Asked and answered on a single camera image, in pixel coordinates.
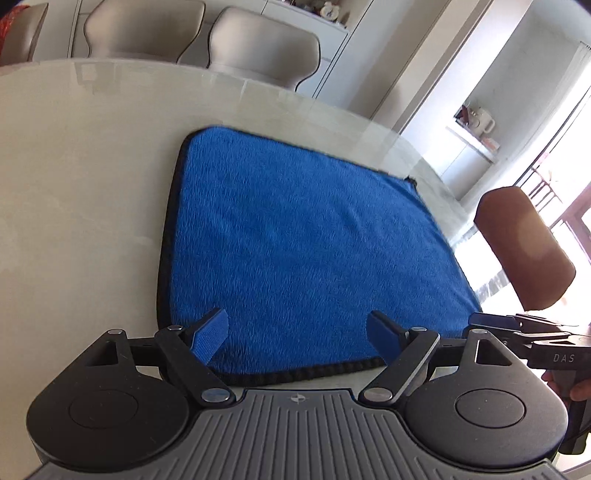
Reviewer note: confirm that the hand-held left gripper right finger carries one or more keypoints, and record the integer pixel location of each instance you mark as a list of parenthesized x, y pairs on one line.
[(383, 336)]

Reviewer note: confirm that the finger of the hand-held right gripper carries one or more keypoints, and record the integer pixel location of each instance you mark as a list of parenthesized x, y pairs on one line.
[(496, 320)]

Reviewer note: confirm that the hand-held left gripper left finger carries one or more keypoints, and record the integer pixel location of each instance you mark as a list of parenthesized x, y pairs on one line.
[(210, 336)]

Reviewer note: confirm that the blue towel with black edge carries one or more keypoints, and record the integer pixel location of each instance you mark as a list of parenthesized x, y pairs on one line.
[(300, 240)]

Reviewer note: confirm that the person's right hand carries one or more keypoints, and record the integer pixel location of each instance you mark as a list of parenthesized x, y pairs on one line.
[(579, 392)]

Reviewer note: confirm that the dark balcony railing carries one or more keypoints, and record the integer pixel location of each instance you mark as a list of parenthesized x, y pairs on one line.
[(540, 184)]

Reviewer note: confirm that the white kettle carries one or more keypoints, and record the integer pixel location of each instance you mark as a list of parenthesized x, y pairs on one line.
[(481, 120)]

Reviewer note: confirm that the white cabinet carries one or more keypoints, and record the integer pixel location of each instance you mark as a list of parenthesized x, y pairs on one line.
[(330, 50)]

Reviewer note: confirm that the beige dining chair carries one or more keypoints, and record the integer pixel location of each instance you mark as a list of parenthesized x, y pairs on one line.
[(263, 46), (27, 32), (143, 30)]

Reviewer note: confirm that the small ornament on cabinet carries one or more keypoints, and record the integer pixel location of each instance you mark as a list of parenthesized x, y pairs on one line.
[(328, 10)]

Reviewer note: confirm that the red patterned cushion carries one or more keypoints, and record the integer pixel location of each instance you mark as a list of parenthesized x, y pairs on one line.
[(11, 21)]

